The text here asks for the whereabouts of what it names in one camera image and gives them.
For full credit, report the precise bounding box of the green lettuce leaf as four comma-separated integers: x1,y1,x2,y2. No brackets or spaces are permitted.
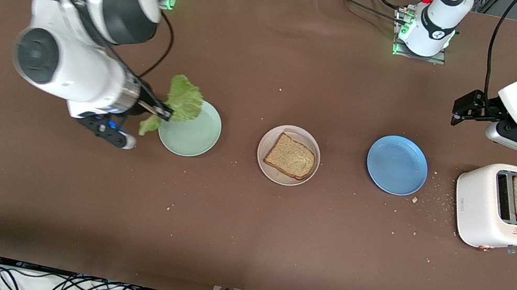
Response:
137,69,208,146

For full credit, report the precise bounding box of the light green plate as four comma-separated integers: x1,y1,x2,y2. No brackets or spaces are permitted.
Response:
154,92,226,162

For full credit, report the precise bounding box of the blue plate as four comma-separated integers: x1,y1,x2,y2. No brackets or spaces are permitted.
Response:
361,131,434,200

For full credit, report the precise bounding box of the beige plate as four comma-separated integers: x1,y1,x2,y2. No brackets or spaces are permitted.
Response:
252,120,326,192

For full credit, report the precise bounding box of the white toaster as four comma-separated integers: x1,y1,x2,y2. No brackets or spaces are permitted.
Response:
446,156,517,257

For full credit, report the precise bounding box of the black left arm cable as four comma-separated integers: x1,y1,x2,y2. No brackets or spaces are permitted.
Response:
480,0,517,99

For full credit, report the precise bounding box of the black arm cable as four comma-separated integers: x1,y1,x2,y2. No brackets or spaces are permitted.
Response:
480,0,517,99
65,0,182,84

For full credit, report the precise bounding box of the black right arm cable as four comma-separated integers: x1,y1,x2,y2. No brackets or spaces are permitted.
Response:
65,0,182,84

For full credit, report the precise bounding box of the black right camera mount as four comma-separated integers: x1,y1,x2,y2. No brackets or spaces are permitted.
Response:
74,108,128,143

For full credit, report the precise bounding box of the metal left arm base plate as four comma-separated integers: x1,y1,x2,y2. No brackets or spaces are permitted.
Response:
391,5,455,66

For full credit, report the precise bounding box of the black cable on table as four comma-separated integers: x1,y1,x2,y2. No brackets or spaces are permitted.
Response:
312,0,415,28

